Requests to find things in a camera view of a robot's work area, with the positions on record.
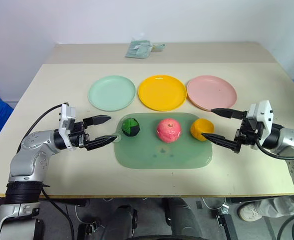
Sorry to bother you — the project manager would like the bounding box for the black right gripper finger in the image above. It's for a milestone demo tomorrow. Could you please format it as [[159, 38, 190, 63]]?
[[210, 107, 247, 120], [201, 132, 240, 151]]

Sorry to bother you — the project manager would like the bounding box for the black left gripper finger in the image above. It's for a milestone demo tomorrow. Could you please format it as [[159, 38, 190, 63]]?
[[84, 135, 118, 152], [82, 114, 112, 127]]

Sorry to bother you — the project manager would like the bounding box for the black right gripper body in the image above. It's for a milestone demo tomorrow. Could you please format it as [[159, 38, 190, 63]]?
[[233, 117, 265, 154]]

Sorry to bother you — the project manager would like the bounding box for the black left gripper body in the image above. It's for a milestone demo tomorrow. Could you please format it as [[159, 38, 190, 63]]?
[[68, 120, 90, 149]]

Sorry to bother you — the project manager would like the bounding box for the orange fruit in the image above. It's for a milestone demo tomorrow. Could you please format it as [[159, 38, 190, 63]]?
[[190, 118, 215, 142]]

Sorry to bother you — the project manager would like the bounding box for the pink plate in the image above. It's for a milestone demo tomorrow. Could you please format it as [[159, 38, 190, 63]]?
[[186, 75, 238, 112]]

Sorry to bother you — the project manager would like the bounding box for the mint green plate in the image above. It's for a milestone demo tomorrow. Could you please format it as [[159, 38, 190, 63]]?
[[87, 75, 136, 112]]

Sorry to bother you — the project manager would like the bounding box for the green and black fruit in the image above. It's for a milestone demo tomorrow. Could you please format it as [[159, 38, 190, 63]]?
[[121, 117, 140, 137]]

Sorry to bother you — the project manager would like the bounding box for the yellow plate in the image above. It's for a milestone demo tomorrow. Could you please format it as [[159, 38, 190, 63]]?
[[138, 74, 187, 112]]

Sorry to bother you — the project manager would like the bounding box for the pink red apple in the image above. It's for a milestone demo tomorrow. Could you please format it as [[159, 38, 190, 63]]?
[[156, 118, 182, 144]]

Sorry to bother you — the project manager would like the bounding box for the translucent green cutting board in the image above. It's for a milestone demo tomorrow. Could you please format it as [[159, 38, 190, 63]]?
[[113, 112, 214, 170]]

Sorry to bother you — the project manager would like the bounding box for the white sneaker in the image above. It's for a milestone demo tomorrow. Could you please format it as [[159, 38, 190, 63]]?
[[238, 201, 262, 222]]

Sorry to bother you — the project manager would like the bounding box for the black metal table leg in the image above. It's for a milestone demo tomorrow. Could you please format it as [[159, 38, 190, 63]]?
[[216, 198, 240, 240]]

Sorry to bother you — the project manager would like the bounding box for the dark rounded robot leg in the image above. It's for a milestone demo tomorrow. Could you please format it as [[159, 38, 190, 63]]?
[[103, 204, 139, 240], [161, 197, 204, 238]]

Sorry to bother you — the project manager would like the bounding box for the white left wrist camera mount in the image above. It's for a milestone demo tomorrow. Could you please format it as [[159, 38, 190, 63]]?
[[58, 103, 77, 151]]

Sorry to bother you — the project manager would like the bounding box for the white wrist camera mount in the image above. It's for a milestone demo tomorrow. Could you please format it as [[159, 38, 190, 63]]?
[[246, 100, 274, 148], [58, 103, 77, 151]]

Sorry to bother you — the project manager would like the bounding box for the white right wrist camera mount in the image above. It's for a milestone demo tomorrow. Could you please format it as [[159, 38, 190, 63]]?
[[246, 100, 274, 148]]

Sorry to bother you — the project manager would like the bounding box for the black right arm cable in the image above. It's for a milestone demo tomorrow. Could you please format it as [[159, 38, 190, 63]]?
[[255, 141, 294, 160]]

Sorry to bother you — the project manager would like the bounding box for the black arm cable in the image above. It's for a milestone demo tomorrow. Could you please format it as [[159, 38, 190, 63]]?
[[16, 102, 74, 240], [255, 141, 294, 160]]

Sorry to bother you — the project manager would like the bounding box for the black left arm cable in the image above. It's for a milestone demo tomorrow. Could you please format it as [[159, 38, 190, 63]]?
[[16, 102, 74, 240]]

